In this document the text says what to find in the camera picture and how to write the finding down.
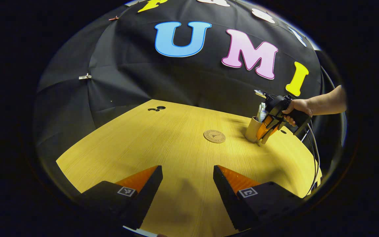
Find black backdrop cloth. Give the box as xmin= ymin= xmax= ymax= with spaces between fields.
xmin=35 ymin=0 xmax=344 ymax=145

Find beige cup with handle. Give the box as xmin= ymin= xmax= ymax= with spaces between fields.
xmin=245 ymin=116 xmax=269 ymax=144

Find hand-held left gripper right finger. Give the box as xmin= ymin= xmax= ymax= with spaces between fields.
xmin=213 ymin=165 xmax=303 ymax=231

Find wooden desktop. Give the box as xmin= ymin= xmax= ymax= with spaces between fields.
xmin=56 ymin=99 xmax=322 ymax=237

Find black and white cables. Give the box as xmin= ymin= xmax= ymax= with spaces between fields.
xmin=303 ymin=120 xmax=321 ymax=198

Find round brown coaster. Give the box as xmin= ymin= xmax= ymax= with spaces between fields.
xmin=204 ymin=129 xmax=226 ymax=144

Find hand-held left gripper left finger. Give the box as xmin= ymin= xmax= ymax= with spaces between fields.
xmin=74 ymin=165 xmax=164 ymax=230

